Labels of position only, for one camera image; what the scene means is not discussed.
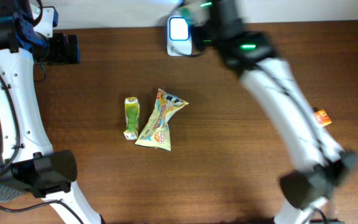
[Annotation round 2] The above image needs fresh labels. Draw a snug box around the green yellow juice carton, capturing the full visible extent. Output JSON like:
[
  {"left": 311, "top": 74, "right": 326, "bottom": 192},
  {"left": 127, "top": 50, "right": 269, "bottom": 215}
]
[{"left": 124, "top": 96, "right": 140, "bottom": 140}]

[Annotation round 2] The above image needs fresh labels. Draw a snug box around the orange tissue pack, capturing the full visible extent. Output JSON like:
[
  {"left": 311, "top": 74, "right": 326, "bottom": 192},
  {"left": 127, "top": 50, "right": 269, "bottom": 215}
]
[{"left": 313, "top": 108, "right": 332, "bottom": 127}]

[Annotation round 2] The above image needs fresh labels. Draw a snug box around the teal tissue pack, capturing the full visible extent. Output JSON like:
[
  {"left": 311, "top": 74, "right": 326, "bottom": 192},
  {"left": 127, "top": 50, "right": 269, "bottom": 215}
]
[{"left": 177, "top": 2, "right": 212, "bottom": 27}]

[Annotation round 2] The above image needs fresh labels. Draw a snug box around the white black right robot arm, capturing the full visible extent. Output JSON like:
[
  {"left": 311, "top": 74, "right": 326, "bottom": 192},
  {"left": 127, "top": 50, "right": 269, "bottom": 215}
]
[{"left": 191, "top": 1, "right": 358, "bottom": 223}]

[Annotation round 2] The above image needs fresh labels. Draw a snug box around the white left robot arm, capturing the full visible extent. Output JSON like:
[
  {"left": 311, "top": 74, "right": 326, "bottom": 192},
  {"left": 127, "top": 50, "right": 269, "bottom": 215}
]
[{"left": 0, "top": 1, "right": 104, "bottom": 223}]

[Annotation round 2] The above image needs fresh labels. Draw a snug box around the white barcode scanner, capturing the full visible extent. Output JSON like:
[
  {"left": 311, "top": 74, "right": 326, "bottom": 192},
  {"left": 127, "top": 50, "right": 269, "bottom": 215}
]
[{"left": 167, "top": 15, "right": 192, "bottom": 57}]

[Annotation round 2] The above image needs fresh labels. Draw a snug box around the yellow crumpled snack bag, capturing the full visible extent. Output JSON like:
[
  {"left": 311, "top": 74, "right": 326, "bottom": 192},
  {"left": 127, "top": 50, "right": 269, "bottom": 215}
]
[{"left": 135, "top": 89, "right": 188, "bottom": 152}]

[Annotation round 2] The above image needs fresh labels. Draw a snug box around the black right camera cable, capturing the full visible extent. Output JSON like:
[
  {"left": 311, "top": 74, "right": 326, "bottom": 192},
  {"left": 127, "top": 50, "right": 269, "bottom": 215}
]
[{"left": 169, "top": 48, "right": 203, "bottom": 58}]

